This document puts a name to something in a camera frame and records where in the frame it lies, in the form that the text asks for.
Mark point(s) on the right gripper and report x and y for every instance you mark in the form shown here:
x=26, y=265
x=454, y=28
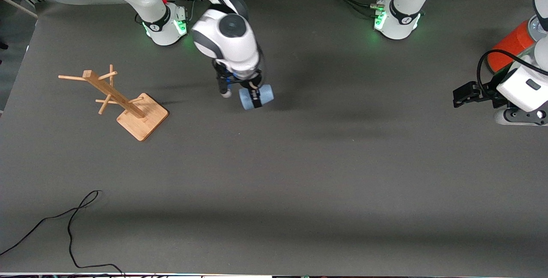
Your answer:
x=245, y=82

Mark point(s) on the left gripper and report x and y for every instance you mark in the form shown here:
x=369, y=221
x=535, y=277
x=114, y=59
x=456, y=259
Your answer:
x=489, y=91

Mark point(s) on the blue cup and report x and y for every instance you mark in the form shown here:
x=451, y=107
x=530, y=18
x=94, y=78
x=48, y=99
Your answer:
x=267, y=94

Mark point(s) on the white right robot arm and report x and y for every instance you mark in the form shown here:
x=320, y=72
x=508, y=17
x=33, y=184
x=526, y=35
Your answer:
x=231, y=38

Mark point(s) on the wooden cup tree stand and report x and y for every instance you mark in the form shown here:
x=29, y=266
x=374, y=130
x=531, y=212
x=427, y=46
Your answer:
x=141, y=117

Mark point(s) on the orange can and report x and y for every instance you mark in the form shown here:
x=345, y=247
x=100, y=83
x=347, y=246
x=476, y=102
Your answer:
x=509, y=49

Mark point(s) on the wooden rod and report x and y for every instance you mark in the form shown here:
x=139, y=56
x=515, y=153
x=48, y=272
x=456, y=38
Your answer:
x=19, y=7

